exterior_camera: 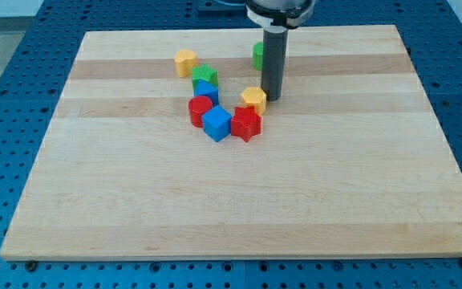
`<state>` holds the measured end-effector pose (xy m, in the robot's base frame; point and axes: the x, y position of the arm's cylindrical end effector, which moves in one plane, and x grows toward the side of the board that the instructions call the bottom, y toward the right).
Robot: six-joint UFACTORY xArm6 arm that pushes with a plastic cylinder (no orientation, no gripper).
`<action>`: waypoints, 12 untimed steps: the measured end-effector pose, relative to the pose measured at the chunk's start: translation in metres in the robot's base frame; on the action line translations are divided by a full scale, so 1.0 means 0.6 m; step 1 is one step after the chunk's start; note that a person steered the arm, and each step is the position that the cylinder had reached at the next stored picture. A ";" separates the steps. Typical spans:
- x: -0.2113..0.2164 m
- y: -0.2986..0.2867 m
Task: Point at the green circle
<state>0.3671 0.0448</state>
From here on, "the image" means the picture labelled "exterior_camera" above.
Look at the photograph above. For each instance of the blue triangle block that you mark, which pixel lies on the blue triangle block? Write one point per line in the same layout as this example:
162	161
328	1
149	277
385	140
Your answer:
204	88

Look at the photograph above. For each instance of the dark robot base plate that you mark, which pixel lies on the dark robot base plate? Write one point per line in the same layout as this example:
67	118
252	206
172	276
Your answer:
220	7

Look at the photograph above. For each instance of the yellow hexagon block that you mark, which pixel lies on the yellow hexagon block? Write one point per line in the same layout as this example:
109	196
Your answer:
254	97

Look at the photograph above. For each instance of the red star block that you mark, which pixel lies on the red star block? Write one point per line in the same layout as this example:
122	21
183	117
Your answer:
245	123

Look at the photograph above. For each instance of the red cylinder block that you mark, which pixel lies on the red cylinder block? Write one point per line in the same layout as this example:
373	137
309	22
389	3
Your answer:
197	107

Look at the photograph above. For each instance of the blue cube block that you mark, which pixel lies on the blue cube block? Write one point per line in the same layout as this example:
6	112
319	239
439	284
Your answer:
216	123

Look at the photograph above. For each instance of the grey cylindrical pointer tool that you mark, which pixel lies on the grey cylindrical pointer tool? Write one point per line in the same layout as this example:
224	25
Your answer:
273	61

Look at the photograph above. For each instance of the green star block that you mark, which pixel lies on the green star block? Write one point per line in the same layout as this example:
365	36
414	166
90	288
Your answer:
204	72

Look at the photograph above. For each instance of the wooden board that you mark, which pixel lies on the wooden board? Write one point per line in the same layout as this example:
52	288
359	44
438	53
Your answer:
351	161

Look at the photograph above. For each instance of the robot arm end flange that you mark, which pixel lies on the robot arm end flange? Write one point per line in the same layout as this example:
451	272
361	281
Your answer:
289	14

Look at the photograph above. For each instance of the yellow heart block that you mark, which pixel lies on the yellow heart block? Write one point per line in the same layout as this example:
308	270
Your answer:
185	60

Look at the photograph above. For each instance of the green cylinder block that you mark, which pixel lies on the green cylinder block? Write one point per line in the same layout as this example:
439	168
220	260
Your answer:
257	56

